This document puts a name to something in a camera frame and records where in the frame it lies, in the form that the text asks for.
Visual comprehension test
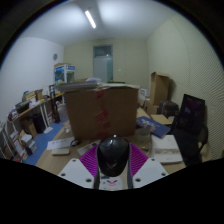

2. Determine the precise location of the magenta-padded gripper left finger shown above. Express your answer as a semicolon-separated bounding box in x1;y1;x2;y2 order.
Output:
57;143;101;190

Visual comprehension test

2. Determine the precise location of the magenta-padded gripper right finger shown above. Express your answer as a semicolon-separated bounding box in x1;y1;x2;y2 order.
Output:
126;142;170;190

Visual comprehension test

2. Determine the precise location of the black computer mouse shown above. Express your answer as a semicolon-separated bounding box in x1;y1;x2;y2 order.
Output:
96;134;131;178

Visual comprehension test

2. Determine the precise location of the small flat white device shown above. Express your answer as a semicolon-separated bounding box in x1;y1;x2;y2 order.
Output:
51;147;71;157

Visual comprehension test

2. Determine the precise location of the white book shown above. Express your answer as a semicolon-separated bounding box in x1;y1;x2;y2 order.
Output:
150;133;184;165

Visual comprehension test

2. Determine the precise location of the white paper sheet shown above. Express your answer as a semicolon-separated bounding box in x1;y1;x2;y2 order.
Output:
46;136;76;151

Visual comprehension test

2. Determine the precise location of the clear round container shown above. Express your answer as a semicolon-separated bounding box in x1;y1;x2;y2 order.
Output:
134;127;152;145

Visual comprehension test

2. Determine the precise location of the blue book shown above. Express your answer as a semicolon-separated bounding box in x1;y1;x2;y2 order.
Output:
135;115;171;140

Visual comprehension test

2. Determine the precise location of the black office chair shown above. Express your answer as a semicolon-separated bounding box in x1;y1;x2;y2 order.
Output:
169;93;210;167

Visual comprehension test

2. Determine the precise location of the large brown cardboard box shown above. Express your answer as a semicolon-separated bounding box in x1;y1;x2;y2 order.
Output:
63;84;141;141

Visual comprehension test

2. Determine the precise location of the dark brown chair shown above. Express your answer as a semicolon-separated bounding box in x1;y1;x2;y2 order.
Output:
157;99;180;119

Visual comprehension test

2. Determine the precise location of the cluttered shelf unit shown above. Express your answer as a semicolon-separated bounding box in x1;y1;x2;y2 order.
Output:
0;63;76;165

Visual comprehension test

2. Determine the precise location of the door with glass panel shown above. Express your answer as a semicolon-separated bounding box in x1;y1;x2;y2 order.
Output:
92;44;115;84

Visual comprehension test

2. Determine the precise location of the ceiling tube light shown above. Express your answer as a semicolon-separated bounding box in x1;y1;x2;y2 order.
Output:
83;9;98;30

